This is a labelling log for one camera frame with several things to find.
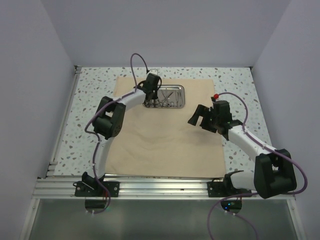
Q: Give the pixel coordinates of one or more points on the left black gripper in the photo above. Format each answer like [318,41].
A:
[155,96]

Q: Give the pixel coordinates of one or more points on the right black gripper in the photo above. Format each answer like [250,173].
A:
[201,110]

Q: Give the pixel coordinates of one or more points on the steel instrument tray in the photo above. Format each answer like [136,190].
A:
[178,96]

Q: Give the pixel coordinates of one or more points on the steel surgical scissors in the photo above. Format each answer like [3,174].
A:
[165,102]

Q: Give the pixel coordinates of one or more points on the beige cloth wrap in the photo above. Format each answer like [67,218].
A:
[159,142]

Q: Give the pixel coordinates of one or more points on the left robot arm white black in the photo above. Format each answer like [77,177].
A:
[107,123]

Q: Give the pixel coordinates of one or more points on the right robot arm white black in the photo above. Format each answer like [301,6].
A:
[273,173]

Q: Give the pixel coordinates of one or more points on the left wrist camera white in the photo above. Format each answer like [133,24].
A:
[153,71]

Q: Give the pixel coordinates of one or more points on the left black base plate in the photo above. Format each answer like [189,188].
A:
[110,188]

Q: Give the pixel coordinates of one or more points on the aluminium front rail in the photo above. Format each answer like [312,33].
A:
[129,188]

